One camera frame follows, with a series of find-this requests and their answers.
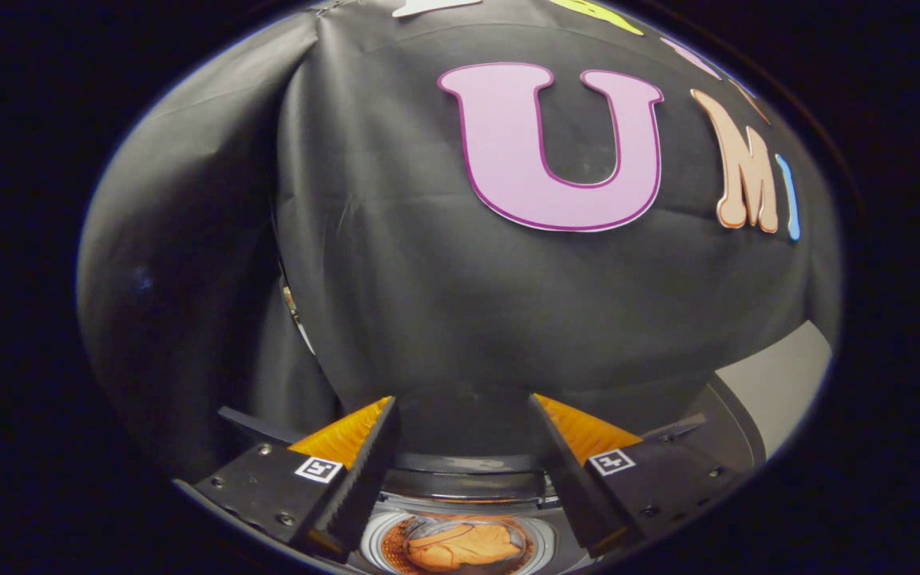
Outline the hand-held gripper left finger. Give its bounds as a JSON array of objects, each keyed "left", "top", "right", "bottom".
[{"left": 192, "top": 396, "right": 402, "bottom": 564}]

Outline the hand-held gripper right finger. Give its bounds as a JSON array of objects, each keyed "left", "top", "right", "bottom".
[{"left": 528, "top": 393, "right": 748, "bottom": 558}]

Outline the yellow polo shirt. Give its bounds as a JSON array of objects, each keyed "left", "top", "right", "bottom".
[{"left": 404, "top": 519, "right": 526, "bottom": 573}]

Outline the black backdrop cloth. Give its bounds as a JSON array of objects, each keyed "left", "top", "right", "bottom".
[{"left": 77, "top": 0, "right": 843, "bottom": 480}]

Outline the beige cabinet with dark frame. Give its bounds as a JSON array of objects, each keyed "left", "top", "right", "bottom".
[{"left": 700, "top": 319, "right": 835, "bottom": 472}]

